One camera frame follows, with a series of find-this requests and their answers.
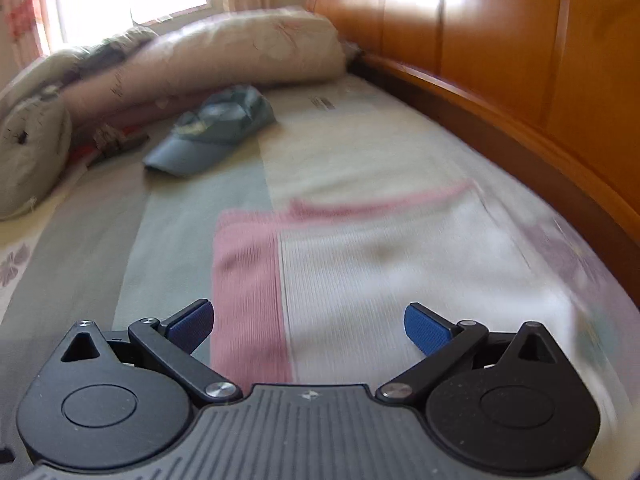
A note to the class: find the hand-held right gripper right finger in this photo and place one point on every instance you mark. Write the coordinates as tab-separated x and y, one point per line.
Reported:
425	329

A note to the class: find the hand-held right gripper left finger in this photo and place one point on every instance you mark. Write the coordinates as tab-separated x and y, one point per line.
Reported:
190	325

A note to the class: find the pink and white sweater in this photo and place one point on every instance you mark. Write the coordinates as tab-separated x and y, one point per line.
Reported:
360	280

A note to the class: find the blue cap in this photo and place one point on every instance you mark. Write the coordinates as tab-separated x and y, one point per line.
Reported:
210	135

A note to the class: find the black phone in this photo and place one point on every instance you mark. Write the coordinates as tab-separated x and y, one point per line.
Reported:
125	144

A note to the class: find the red flat item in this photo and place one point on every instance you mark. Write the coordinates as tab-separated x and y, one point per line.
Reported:
82	152

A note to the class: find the small flower ornament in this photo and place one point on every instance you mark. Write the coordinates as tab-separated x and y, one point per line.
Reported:
107	137

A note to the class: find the grey cat face cushion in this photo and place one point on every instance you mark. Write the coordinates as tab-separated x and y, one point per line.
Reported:
30	160

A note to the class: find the pink floral folded quilt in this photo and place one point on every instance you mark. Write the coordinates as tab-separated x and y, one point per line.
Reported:
240	55

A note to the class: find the grey folded cloth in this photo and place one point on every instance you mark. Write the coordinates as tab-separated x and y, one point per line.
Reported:
107	52

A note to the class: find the grey patchwork pillow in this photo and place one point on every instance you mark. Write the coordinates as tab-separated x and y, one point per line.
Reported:
45	72

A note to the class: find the wooden headboard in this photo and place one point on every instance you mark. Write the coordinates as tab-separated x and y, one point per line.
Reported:
500	45

